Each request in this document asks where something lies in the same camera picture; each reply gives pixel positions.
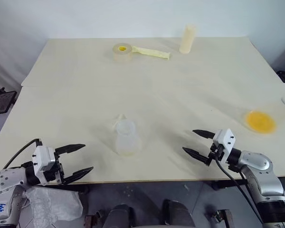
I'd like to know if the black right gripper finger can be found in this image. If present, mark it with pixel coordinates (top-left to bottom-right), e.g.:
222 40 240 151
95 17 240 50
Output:
192 129 216 140
182 147 211 166

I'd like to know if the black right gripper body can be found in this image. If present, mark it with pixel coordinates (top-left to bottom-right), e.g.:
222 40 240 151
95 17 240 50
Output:
207 142 225 166

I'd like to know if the crumpled white plastic bag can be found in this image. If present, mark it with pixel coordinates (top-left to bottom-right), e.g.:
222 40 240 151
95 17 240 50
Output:
25 186 84 228

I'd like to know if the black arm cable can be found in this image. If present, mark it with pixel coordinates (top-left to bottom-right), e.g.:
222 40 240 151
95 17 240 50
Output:
4 138 43 170
214 158 265 224

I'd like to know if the rusty metal bracket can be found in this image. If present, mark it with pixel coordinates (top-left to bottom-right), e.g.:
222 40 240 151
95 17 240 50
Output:
211 208 234 228
84 213 101 228

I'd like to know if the tipped cup with yellow base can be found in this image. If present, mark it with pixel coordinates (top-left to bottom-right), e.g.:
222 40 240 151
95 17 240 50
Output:
241 91 285 138

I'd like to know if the dark rounded grey shape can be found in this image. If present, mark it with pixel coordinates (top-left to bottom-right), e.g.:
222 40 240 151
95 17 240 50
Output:
101 203 136 228
162 199 196 228

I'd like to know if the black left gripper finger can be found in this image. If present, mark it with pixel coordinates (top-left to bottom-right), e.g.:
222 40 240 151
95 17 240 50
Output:
63 166 94 185
55 143 86 156

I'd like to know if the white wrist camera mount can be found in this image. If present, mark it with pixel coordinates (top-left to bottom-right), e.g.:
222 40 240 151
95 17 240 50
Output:
32 145 57 174
212 128 236 164

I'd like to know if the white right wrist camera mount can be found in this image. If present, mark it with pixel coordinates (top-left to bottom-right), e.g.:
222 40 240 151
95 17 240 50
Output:
212 128 236 164

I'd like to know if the cream cylindrical bottle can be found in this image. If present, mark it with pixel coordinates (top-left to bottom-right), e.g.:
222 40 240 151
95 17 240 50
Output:
179 23 197 55

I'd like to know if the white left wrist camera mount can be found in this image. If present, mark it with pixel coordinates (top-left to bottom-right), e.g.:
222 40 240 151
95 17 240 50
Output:
32 145 57 174

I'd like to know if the beige tape roll yellow core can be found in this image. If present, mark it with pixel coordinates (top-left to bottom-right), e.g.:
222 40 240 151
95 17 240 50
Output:
112 42 133 64

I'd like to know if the clear plastic flask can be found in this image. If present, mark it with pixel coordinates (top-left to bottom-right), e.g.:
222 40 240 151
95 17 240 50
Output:
111 113 143 159

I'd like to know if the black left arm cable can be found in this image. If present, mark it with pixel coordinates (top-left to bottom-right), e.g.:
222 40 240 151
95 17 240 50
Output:
4 138 43 170

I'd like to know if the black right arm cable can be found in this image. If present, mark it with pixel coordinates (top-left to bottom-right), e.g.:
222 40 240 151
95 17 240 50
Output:
214 158 265 224

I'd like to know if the pale yellow crumpled strip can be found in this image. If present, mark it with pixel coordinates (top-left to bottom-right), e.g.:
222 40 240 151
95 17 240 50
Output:
131 46 172 61

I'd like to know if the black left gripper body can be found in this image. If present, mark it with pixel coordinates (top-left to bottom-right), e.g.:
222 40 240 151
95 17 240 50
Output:
43 152 66 185

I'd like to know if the black mesh chair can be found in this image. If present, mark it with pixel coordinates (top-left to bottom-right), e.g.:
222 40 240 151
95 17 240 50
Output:
0 82 18 117

